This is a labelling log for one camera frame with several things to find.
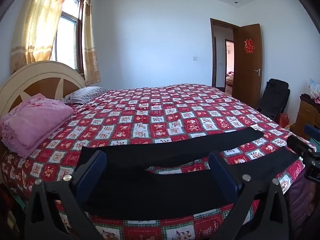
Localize red paper door decoration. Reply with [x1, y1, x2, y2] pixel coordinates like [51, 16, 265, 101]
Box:
[244, 39, 255, 54]

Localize black folding chair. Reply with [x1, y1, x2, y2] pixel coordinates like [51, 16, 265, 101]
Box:
[257, 78, 291, 120]

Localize wooden cabinet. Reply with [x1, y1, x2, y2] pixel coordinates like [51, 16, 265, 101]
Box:
[292, 97, 320, 140]

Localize folded pink blanket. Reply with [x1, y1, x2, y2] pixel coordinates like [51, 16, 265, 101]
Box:
[0, 93, 75, 158]

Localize striped pillow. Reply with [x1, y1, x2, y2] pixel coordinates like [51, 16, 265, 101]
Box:
[61, 86, 109, 105]

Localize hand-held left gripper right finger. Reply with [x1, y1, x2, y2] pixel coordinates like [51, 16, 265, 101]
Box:
[208, 151, 290, 240]

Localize person's quilted jacket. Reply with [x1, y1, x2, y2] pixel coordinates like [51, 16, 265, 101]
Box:
[284, 175, 320, 232]

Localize cream wooden bed headboard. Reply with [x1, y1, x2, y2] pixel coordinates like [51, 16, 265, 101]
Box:
[0, 60, 87, 117]

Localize white plastic bag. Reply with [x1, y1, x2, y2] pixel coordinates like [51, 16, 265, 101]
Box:
[308, 77, 320, 98]

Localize bed with red patchwork quilt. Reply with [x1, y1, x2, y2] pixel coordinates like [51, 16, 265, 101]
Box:
[0, 82, 318, 240]

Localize brown door frame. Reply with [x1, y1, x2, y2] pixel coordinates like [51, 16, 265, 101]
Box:
[210, 18, 241, 95]

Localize black pants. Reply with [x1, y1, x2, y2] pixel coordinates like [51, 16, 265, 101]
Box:
[76, 126, 300, 220]

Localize brown wooden door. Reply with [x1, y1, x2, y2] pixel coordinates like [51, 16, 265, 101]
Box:
[232, 24, 263, 109]

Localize window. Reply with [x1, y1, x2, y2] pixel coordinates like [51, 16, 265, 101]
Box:
[53, 0, 85, 73]

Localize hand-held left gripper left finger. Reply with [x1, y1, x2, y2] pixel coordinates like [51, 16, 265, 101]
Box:
[24, 150, 108, 240]

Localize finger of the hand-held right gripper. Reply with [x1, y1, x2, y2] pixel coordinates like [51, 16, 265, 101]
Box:
[286, 135, 316, 157]
[303, 124, 320, 141]

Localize wide yellow curtain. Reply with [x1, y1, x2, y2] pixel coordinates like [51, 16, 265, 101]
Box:
[10, 0, 73, 75]

